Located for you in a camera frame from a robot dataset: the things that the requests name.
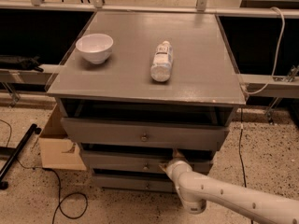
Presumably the metal rail bracket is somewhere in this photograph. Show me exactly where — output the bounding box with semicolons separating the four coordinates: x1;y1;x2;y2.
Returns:
265;64;299;125

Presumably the grey drawer cabinet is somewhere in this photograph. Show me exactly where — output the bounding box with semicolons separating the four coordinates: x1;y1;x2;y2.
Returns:
48;11;246;182

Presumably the black cloth bundle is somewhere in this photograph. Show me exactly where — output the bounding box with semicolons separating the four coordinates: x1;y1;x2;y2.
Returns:
0;55;43;72

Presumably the white bowl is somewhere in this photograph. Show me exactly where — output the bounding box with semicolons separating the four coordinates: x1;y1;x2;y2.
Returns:
76;34;114;64

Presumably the cardboard box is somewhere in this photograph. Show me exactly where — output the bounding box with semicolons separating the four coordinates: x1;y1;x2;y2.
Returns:
38;106;87;171

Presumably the black stand leg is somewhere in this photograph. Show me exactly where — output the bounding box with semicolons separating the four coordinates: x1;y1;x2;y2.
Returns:
0;124;41;190

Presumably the grey bottom drawer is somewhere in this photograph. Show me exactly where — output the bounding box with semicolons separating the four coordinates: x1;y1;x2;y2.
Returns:
93;175;173;192

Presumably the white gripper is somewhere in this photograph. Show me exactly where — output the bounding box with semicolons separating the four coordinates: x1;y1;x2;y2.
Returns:
159;148;193;188

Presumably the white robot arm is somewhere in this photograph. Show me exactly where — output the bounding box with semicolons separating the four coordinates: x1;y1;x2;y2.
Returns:
159;149;299;224

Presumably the grey top drawer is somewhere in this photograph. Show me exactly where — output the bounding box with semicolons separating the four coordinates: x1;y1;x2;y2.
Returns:
61;118;229;151

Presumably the white hanging cable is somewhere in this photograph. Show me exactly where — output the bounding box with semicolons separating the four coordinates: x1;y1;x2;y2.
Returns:
240;7;286;96

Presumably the grey drawer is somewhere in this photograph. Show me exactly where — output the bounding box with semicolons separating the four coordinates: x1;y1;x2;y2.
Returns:
61;118;229;151
79;149;215;175
93;175;173;192

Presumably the clear plastic bottle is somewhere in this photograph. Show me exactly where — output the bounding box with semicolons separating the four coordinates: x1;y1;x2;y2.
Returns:
150;41;173;82

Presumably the black floor cable right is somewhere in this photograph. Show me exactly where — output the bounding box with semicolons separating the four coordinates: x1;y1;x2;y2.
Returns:
238;107;254;224

